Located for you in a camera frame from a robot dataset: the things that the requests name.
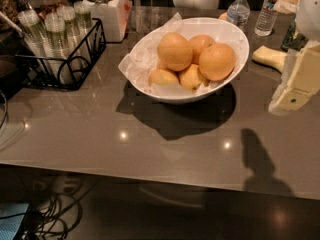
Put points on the right plastic water bottle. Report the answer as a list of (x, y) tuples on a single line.
[(266, 18)]

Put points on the small front-left orange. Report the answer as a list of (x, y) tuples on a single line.
[(162, 77)]

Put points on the white lidded jar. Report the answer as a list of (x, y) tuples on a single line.
[(114, 15)]

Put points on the left plastic water bottle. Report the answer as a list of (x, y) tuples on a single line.
[(238, 14)]

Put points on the back middle orange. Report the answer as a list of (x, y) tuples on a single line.
[(199, 43)]

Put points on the clear glass container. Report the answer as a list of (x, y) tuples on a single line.
[(145, 19)]

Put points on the plastic water bottle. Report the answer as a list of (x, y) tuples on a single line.
[(266, 18), (238, 14)]

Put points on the white oval bowl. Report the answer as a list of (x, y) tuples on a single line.
[(186, 95)]

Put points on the clear plastic cup stack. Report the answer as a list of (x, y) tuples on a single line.
[(58, 48), (35, 37), (67, 13), (83, 18)]

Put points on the small front-middle orange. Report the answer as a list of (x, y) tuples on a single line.
[(191, 78)]

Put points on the green soda can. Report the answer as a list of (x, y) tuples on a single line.
[(293, 39)]

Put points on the large orange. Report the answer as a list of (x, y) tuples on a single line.
[(174, 51), (217, 61)]

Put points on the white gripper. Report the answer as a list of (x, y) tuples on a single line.
[(309, 12)]

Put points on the yellow sponge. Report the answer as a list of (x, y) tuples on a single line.
[(270, 58)]

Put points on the black wire rack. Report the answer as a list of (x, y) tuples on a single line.
[(32, 66)]

